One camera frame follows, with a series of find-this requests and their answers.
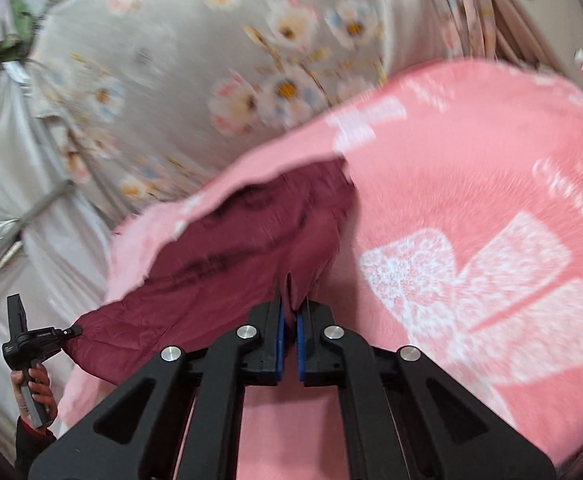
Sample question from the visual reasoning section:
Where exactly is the metal frame bar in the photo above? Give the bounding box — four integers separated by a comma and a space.
0, 180, 74, 293

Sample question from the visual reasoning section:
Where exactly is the pink printed blanket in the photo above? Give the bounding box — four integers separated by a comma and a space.
58, 57, 583, 480

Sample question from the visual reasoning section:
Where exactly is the maroon puffer jacket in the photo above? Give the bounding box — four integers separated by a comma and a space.
68, 160, 358, 386

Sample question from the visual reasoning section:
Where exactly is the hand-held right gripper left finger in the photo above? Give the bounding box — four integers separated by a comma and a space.
28, 300, 286, 480

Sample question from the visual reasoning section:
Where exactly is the person's left forearm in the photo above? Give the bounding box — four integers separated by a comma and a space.
14, 412, 58, 478

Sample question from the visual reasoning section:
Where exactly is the grey floral cloth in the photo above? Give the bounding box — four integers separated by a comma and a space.
24, 0, 502, 213

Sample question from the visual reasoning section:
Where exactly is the beige pleated cloth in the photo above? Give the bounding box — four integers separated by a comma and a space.
486, 0, 583, 88

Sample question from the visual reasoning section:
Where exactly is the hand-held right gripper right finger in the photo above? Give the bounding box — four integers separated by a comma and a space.
296, 304, 557, 480

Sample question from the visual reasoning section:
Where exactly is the white satin curtain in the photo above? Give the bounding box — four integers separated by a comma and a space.
0, 67, 119, 461

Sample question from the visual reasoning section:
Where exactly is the person's left hand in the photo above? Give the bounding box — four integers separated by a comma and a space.
10, 364, 59, 429

